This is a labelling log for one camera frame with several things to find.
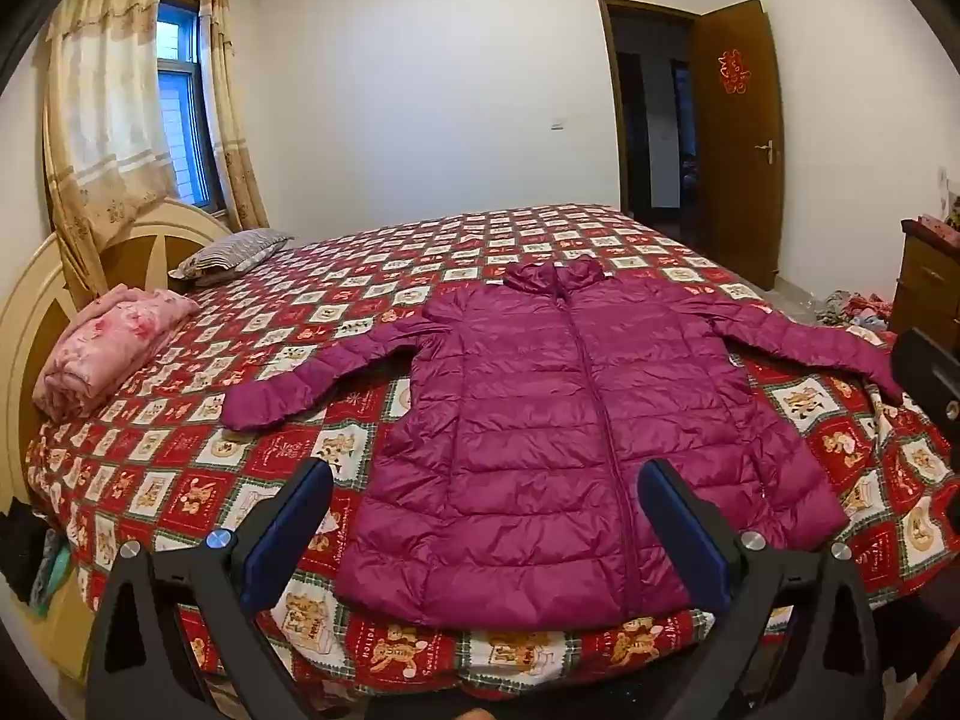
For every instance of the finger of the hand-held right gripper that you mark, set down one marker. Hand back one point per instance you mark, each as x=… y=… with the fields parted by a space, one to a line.
x=930 y=367

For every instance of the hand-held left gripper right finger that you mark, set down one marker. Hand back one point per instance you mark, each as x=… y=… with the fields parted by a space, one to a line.
x=686 y=532

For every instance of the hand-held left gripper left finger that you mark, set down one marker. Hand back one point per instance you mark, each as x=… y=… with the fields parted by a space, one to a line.
x=283 y=536

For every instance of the magenta puffer jacket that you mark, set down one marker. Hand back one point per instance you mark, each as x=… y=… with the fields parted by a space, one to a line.
x=562 y=427

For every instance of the dark clothes beside bed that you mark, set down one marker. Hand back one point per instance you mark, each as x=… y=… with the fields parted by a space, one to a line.
x=21 y=551

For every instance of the wooden cabinet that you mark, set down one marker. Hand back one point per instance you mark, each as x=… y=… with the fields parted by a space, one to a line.
x=926 y=277

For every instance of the clutter pile on floor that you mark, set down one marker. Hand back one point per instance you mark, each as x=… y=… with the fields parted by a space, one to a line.
x=855 y=309

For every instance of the bed with red patterned bedspread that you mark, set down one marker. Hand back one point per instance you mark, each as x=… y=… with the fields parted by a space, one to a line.
x=187 y=397

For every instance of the teal cloth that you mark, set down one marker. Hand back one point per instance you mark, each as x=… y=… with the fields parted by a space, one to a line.
x=54 y=570

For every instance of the folded pink floral quilt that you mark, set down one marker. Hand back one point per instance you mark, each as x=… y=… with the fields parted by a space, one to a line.
x=105 y=345

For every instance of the brown wooden door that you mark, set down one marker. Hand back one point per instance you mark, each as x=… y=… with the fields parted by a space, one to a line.
x=739 y=187

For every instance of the striped grey pillow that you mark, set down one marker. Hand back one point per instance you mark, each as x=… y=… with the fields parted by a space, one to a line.
x=232 y=251

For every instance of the wooden bed headboard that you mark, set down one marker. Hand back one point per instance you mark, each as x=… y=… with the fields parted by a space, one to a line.
x=142 y=247

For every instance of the red paper door decoration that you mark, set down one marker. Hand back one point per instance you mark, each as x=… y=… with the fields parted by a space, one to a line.
x=733 y=72

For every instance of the narrow beige patterned curtain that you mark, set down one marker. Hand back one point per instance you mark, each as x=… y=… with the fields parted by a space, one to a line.
x=232 y=112

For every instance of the window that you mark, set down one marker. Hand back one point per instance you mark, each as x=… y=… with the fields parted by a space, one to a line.
x=184 y=112

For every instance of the wide beige patterned curtain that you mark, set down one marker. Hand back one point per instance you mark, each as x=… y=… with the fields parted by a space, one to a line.
x=97 y=112

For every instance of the dark wooden door frame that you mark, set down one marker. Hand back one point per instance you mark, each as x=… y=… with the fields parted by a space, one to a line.
x=611 y=105

